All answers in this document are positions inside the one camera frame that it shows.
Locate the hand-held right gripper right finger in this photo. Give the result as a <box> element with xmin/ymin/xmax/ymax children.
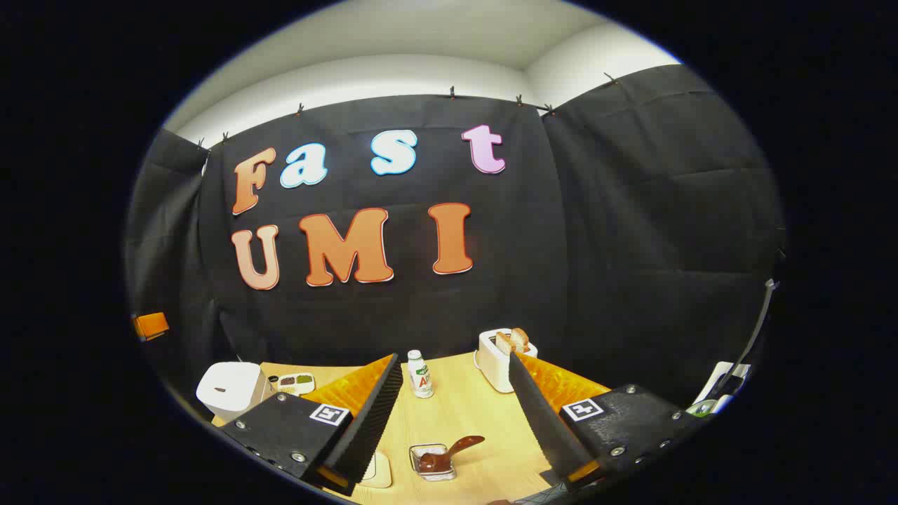
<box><xmin>508</xmin><ymin>351</ymin><xmax>709</xmax><ymax>488</ymax></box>

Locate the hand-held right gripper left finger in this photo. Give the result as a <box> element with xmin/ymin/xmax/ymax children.
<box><xmin>219</xmin><ymin>353</ymin><xmax>405</xmax><ymax>497</ymax></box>

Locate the brown wooden spoon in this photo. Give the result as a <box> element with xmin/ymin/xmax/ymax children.
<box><xmin>418</xmin><ymin>436</ymin><xmax>485</xmax><ymax>472</ymax></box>

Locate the metal wire chopstick holder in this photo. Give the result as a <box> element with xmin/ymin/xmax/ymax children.
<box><xmin>409</xmin><ymin>443</ymin><xmax>458</xmax><ymax>482</ymax></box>

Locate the white rice cooker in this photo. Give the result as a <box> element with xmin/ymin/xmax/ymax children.
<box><xmin>196</xmin><ymin>362</ymin><xmax>274</xmax><ymax>423</ymax></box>

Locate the cream square dish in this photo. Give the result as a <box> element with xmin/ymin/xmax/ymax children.
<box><xmin>359</xmin><ymin>452</ymin><xmax>393</xmax><ymax>489</ymax></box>

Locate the white drink bottle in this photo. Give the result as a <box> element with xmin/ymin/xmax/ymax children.
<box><xmin>407</xmin><ymin>350</ymin><xmax>434</xmax><ymax>399</ymax></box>

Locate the white toaster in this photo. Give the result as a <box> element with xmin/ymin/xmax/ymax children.
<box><xmin>474</xmin><ymin>329</ymin><xmax>539</xmax><ymax>393</ymax></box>

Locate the white divided bean tray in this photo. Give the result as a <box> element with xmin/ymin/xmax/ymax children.
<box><xmin>269</xmin><ymin>372</ymin><xmax>316</xmax><ymax>397</ymax></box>

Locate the black backdrop cloth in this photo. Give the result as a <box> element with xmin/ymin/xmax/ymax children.
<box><xmin>125</xmin><ymin>65</ymin><xmax>786</xmax><ymax>422</ymax></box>

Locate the white flat panel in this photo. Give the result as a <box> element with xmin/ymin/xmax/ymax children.
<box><xmin>695</xmin><ymin>361</ymin><xmax>751</xmax><ymax>415</ymax></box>

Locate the thin grey pole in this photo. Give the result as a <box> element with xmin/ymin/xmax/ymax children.
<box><xmin>730</xmin><ymin>279</ymin><xmax>781</xmax><ymax>379</ymax></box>

